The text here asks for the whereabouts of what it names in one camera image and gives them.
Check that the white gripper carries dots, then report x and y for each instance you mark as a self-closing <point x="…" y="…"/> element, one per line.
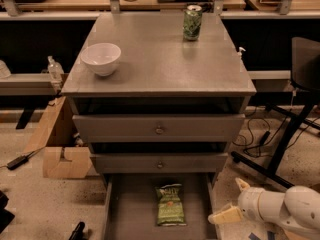
<point x="249" y="203"/>

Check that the green jalapeno chip bag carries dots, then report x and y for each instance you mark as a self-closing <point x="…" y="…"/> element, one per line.
<point x="170" y="207"/>

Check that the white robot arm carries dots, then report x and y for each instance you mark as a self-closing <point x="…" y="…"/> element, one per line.
<point x="296" y="211"/>

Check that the bottom open grey drawer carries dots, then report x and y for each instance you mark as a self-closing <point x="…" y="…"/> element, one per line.
<point x="132" y="207"/>

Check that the grey drawer cabinet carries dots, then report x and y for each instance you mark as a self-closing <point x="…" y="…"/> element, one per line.
<point x="160" y="73"/>

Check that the middle grey drawer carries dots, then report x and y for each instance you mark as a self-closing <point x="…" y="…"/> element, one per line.
<point x="158" y="162"/>

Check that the top grey drawer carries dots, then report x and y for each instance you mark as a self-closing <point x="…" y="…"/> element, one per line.
<point x="154" y="128"/>

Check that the white pump dispenser bottle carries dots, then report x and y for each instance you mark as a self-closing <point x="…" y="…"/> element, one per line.
<point x="241" y="52"/>

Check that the black stand with legs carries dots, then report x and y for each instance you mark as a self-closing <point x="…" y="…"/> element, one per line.
<point x="305" y="75"/>

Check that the wooden block with notch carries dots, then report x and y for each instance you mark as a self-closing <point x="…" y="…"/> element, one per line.
<point x="66" y="162"/>

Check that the black object on floor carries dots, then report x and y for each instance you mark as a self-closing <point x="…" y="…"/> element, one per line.
<point x="77" y="233"/>

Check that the green soda can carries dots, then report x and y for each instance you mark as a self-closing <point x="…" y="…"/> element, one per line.
<point x="192" y="22"/>

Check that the white ceramic bowl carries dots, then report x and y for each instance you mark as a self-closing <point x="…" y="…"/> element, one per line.
<point x="101" y="58"/>

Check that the leaning wooden board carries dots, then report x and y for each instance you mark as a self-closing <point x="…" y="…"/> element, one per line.
<point x="55" y="127"/>

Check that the black power adapter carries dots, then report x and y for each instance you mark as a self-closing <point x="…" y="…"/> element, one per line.
<point x="17" y="162"/>

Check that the clear plastic bottle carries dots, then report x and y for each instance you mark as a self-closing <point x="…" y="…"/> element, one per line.
<point x="55" y="69"/>

